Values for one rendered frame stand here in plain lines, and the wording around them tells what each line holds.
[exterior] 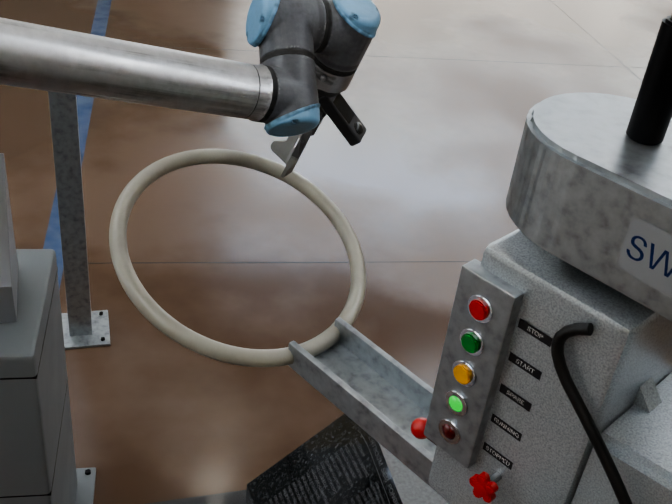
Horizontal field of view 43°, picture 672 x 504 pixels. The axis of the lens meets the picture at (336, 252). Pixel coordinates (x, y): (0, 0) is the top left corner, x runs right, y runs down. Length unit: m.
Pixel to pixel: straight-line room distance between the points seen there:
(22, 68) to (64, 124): 1.58
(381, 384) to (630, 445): 0.56
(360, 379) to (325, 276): 2.10
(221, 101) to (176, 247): 2.41
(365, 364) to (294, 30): 0.58
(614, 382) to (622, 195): 0.22
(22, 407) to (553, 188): 1.34
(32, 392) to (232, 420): 1.10
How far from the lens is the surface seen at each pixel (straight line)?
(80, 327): 3.19
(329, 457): 1.80
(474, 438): 1.12
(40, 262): 2.12
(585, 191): 0.90
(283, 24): 1.40
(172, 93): 1.26
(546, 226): 0.94
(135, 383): 3.02
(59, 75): 1.20
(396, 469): 1.69
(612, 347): 0.95
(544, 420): 1.06
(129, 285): 1.46
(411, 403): 1.45
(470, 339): 1.04
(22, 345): 1.88
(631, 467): 1.03
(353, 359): 1.51
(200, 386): 3.00
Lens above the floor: 2.05
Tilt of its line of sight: 34 degrees down
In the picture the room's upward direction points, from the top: 7 degrees clockwise
